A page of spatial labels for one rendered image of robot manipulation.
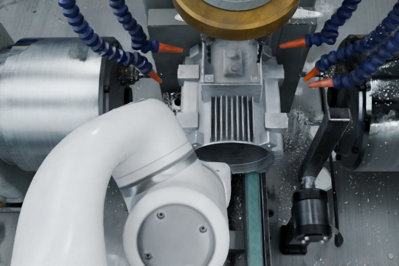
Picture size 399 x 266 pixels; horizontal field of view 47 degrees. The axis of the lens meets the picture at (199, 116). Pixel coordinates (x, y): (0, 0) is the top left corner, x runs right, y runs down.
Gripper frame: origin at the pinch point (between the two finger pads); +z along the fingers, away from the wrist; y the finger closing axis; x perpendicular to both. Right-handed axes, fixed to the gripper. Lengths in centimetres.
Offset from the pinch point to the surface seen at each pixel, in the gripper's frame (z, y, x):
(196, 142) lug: 10.5, 0.1, 2.7
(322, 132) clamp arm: -1.7, 18.1, 5.5
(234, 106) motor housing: 13.3, 6.4, 8.6
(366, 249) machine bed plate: 30, 35, -22
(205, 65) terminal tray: 15.1, 1.5, 15.8
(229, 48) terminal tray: 16.8, 5.8, 18.8
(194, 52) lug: 19.9, -0.6, 18.4
